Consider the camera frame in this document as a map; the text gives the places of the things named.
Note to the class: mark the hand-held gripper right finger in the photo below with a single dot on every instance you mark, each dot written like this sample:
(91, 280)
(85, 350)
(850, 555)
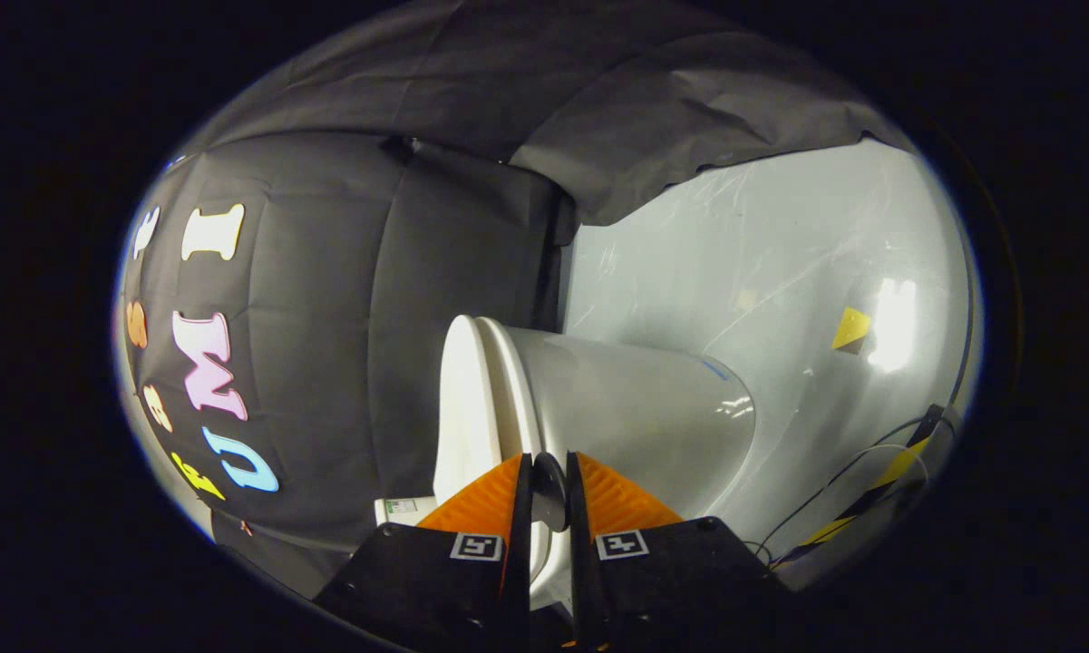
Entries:
(580, 553)

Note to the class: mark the black yellow striped tape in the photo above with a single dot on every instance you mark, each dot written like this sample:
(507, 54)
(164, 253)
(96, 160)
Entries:
(898, 464)

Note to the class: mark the black backdrop cloth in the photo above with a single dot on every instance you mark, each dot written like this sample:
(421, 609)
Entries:
(345, 317)

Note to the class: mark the yellow tape piece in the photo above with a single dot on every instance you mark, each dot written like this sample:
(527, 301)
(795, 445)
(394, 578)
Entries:
(850, 326)

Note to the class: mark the white toilet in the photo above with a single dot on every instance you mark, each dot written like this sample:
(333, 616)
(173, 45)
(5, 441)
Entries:
(635, 408)

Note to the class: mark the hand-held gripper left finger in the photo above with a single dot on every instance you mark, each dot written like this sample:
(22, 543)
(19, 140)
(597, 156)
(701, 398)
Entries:
(519, 544)

